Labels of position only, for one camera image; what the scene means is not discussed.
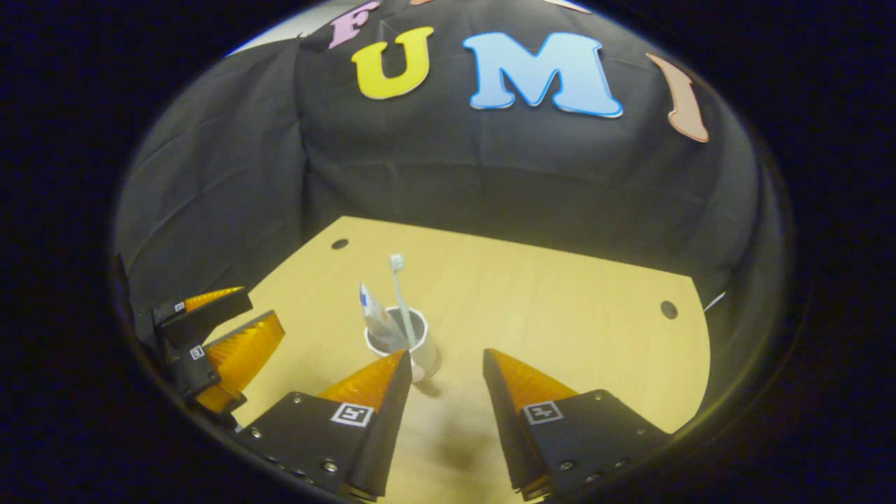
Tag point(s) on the black backdrop cloth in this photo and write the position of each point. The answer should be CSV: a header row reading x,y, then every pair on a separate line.
x,y
525,175

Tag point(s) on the white toothpaste tube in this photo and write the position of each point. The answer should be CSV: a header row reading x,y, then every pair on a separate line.
x,y
378,318

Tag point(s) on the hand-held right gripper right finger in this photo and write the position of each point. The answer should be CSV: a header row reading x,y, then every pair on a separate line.
x,y
507,427

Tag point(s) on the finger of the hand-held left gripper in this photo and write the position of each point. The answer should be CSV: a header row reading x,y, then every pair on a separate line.
x,y
192,371
203,318

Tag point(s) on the wooden desktop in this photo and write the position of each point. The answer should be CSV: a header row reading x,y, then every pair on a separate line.
x,y
560,315

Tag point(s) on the white toothbrush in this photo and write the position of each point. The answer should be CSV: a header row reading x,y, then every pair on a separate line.
x,y
397,263

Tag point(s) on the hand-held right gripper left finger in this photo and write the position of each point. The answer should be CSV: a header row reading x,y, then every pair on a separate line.
x,y
385,427

